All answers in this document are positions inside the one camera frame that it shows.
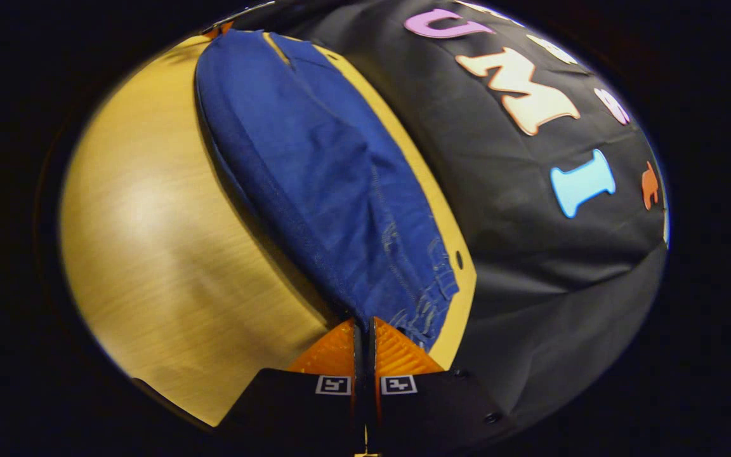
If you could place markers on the blue denim jeans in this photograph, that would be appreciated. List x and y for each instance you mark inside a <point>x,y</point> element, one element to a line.
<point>315,165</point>

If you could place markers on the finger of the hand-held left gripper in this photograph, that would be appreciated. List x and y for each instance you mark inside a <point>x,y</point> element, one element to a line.
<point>219,29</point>

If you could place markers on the black backdrop cloth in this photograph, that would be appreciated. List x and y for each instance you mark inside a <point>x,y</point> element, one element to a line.
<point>530,285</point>

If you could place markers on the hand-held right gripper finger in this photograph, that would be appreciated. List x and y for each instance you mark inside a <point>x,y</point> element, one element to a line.
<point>372,381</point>
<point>358,381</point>

